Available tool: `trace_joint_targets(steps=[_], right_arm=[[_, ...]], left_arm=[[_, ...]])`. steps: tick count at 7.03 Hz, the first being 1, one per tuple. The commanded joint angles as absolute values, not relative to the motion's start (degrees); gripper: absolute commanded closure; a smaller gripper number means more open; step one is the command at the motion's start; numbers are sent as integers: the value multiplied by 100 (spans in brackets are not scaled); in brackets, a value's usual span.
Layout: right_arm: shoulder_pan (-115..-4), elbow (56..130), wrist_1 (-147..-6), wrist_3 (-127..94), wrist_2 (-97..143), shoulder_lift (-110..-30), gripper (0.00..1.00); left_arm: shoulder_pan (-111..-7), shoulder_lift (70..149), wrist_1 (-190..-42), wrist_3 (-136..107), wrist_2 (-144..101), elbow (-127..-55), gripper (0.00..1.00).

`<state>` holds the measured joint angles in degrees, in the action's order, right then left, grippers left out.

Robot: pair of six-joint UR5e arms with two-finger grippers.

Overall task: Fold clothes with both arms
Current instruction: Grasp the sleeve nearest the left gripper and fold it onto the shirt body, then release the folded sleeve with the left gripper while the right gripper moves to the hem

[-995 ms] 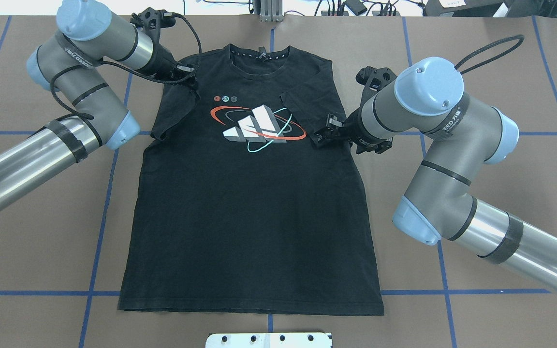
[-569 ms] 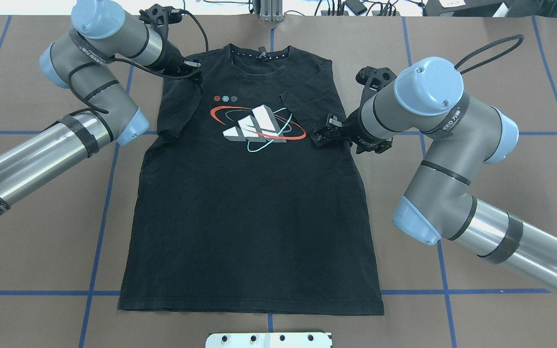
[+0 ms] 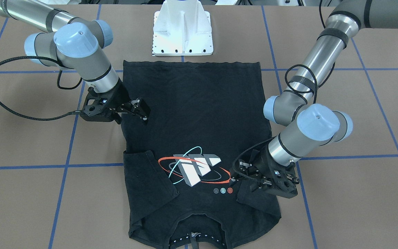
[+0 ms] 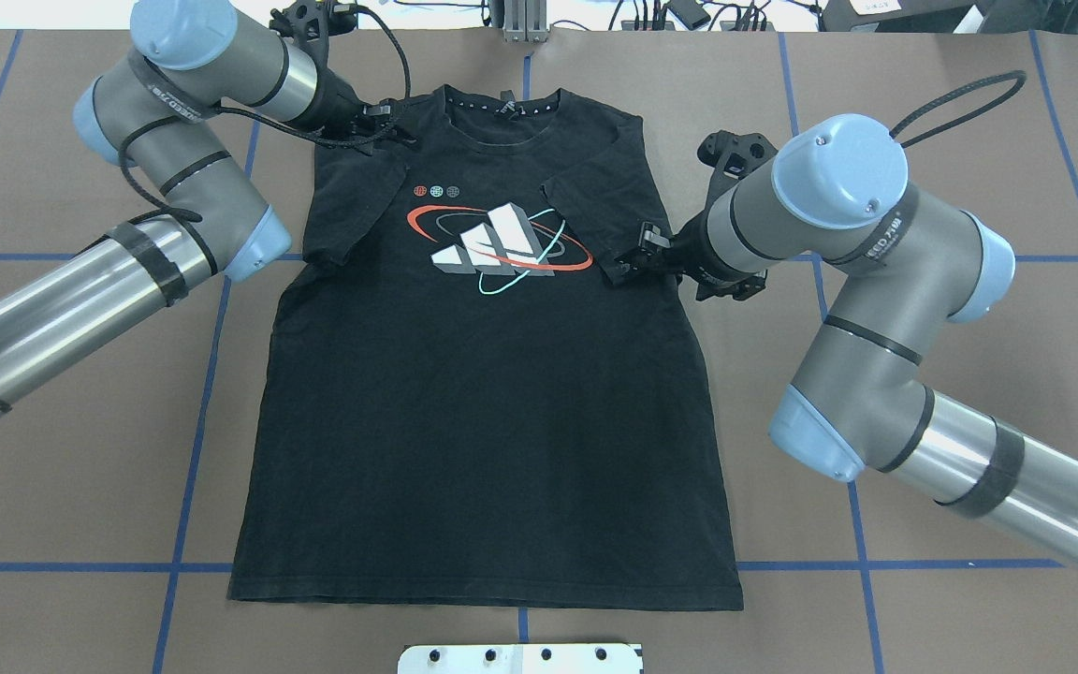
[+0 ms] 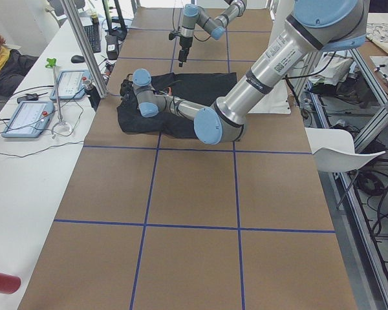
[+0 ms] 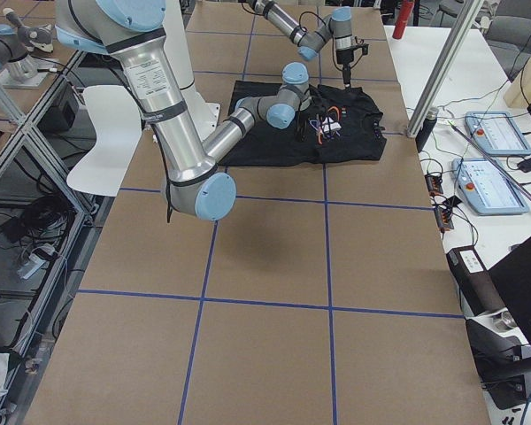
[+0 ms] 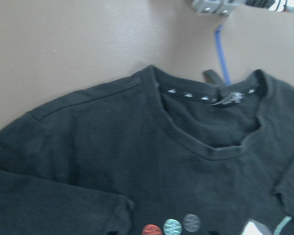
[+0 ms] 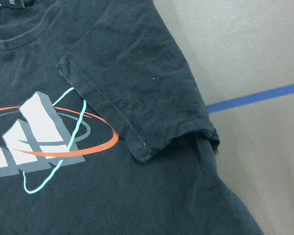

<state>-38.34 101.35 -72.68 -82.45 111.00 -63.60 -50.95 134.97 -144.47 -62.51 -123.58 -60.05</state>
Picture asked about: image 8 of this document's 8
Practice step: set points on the black graphic t-shirt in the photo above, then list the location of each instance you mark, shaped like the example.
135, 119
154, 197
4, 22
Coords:
103, 130

